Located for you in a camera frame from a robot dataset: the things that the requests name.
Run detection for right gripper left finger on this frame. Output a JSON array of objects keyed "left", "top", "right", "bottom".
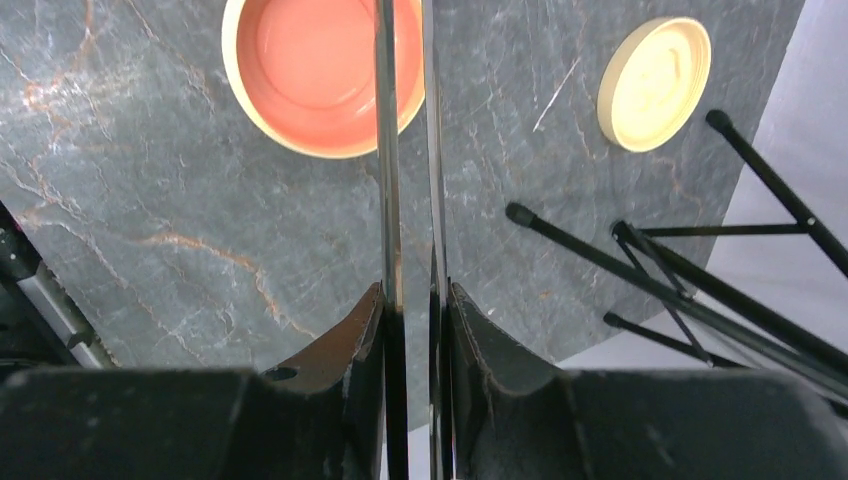
[{"left": 1, "top": 284, "right": 384, "bottom": 479}]

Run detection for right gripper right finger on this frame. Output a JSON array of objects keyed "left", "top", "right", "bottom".
[{"left": 448, "top": 285, "right": 847, "bottom": 479}]

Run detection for metal serving tongs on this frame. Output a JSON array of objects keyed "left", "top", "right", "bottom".
[{"left": 375, "top": 1, "right": 455, "bottom": 479}]

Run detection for black music stand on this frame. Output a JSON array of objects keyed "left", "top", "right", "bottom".
[{"left": 505, "top": 109, "right": 847, "bottom": 416}]

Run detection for pink round bowl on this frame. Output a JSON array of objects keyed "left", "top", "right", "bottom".
[{"left": 221, "top": 0, "right": 427, "bottom": 160}]

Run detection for cream round lid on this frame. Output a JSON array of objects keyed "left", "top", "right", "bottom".
[{"left": 596, "top": 17, "right": 712, "bottom": 153}]

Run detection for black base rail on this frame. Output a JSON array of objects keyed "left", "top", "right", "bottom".
[{"left": 1, "top": 206, "right": 117, "bottom": 380}]

